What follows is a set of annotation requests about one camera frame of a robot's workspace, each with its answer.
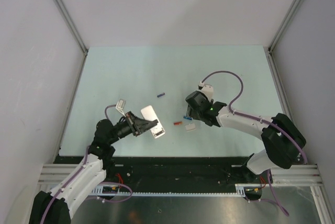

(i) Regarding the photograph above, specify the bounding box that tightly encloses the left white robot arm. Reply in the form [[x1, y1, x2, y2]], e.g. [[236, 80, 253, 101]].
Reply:
[[29, 106, 162, 223]]

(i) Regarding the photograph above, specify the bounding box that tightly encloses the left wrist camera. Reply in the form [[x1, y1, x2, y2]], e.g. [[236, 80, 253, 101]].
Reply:
[[115, 99, 126, 116]]

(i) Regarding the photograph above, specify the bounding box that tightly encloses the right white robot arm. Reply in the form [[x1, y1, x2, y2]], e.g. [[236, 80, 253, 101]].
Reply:
[[185, 91, 307, 183]]

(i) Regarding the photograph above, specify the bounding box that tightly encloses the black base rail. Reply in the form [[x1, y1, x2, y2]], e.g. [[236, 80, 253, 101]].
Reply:
[[53, 155, 278, 193]]

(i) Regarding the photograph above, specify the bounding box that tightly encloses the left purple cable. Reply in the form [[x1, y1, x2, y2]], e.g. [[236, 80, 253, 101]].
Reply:
[[39, 105, 133, 224]]

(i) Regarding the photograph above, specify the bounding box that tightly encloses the aluminium frame post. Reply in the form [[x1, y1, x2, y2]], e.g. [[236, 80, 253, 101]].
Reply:
[[267, 0, 304, 54], [53, 0, 88, 56]]

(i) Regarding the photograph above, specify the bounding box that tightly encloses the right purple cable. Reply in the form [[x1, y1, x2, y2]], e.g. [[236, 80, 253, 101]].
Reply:
[[200, 70, 309, 217]]

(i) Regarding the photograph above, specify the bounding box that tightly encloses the purple cable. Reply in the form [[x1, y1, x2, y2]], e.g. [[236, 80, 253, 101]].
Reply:
[[200, 70, 309, 217], [39, 105, 133, 224]]

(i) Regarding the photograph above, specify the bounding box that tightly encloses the right aluminium frame post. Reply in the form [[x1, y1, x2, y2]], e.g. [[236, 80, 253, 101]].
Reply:
[[267, 0, 304, 54]]

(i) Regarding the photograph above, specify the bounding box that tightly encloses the left aluminium frame post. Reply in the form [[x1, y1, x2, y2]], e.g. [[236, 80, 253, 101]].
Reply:
[[53, 0, 88, 56]]

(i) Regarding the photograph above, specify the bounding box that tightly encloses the white battery cover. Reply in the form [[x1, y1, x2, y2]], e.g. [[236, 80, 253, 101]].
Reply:
[[185, 123, 196, 131]]

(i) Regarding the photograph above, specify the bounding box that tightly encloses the red white remote control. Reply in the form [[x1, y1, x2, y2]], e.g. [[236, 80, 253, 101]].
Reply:
[[140, 105, 165, 139]]

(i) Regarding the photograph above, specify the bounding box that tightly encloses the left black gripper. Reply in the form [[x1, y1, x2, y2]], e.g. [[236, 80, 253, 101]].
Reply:
[[107, 111, 157, 144]]

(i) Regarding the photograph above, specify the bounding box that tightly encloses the slotted cable duct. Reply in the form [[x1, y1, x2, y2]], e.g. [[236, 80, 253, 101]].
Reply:
[[89, 185, 262, 198]]

